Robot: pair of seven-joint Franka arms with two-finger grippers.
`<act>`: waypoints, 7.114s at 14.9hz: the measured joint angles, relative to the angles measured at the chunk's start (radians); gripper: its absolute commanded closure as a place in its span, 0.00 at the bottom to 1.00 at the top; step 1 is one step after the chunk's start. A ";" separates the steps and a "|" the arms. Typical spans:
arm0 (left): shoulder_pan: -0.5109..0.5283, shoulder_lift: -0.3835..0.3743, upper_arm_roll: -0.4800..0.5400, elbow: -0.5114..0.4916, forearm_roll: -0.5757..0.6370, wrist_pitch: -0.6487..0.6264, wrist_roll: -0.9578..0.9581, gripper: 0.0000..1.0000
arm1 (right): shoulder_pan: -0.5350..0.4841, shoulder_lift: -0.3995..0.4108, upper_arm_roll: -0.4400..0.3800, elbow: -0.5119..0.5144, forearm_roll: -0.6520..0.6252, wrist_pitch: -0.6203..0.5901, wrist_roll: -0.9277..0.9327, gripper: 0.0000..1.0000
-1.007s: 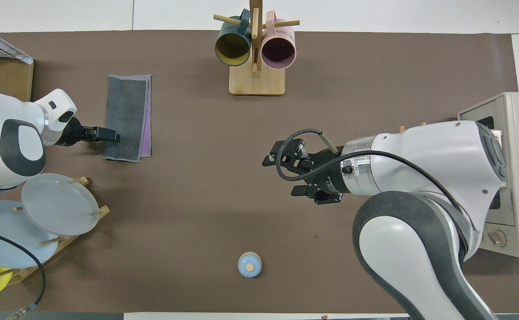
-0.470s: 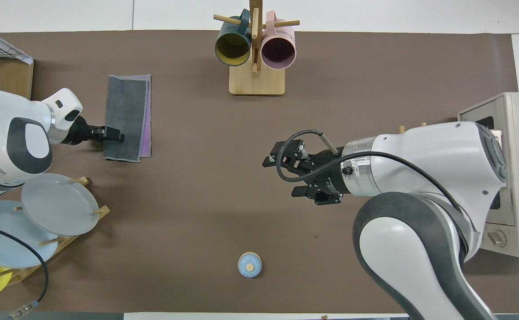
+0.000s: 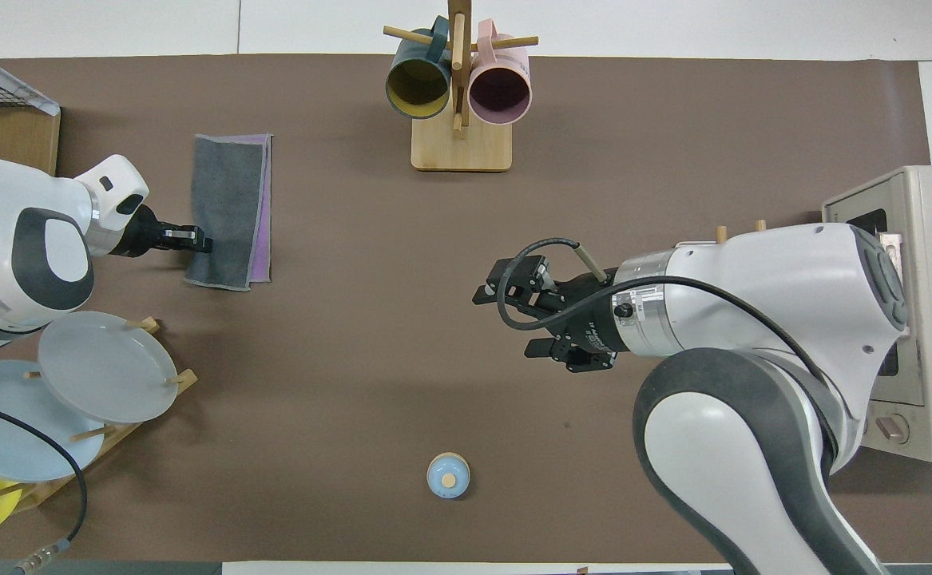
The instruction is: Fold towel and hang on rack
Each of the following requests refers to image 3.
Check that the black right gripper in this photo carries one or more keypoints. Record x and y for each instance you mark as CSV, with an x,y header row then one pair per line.
x,y
589,315

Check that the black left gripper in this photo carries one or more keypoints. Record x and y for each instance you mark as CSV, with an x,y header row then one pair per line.
x,y
142,235

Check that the purple and grey towel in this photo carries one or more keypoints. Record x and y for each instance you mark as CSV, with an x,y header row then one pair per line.
x,y
230,200

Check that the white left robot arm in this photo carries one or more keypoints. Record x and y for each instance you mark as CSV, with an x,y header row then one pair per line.
x,y
2,239

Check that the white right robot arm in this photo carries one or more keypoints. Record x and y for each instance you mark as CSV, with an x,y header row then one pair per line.
x,y
753,319

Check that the white towel rack wooden bars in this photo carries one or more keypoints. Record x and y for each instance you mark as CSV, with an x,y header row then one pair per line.
x,y
721,234

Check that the wooden plate rack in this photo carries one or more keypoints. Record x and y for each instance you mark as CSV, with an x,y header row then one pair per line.
x,y
126,435

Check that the grey plate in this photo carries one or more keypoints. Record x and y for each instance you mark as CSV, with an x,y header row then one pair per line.
x,y
106,367

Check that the wooden mug tree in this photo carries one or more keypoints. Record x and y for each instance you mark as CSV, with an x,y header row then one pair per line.
x,y
462,148

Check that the brown table mat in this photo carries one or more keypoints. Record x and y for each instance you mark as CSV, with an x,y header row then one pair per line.
x,y
354,359

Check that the wooden shelf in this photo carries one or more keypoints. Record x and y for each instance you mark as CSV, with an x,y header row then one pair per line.
x,y
14,136

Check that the white marbled paper sheet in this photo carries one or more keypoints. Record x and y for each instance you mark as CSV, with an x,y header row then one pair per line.
x,y
10,84

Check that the light blue plate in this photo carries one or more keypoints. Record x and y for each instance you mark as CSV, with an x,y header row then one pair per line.
x,y
10,431

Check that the pink mug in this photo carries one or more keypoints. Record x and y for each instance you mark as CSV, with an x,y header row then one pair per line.
x,y
513,60

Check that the dark teal mug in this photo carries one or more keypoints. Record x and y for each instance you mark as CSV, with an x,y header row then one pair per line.
x,y
410,56

